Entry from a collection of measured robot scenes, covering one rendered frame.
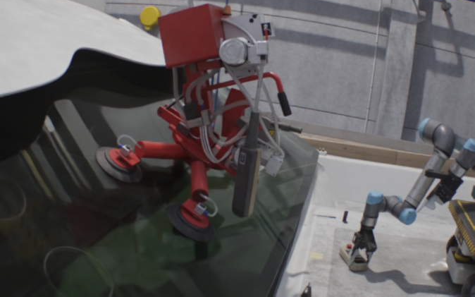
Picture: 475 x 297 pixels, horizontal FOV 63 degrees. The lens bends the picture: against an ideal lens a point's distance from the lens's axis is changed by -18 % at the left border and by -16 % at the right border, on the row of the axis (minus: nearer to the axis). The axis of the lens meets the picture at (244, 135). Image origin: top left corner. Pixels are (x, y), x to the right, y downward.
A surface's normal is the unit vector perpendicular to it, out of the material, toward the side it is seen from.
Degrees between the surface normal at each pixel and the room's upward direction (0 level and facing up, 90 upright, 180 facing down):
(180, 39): 90
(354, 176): 90
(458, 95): 90
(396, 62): 90
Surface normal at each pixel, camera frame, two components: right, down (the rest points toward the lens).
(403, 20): -0.21, 0.18
